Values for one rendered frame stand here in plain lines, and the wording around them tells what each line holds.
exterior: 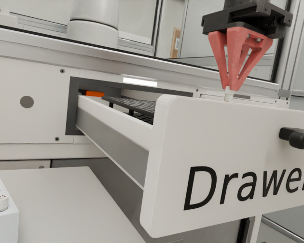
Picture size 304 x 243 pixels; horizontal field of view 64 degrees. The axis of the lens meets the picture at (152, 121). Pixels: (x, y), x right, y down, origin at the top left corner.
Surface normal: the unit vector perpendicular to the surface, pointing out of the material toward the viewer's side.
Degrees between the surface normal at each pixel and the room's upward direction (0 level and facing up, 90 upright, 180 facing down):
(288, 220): 90
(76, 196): 0
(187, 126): 90
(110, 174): 90
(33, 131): 90
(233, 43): 110
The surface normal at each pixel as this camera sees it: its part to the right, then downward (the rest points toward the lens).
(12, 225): 0.66, 0.20
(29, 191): 0.14, -0.98
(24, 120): 0.48, 0.19
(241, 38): 0.40, 0.51
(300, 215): -0.83, -0.04
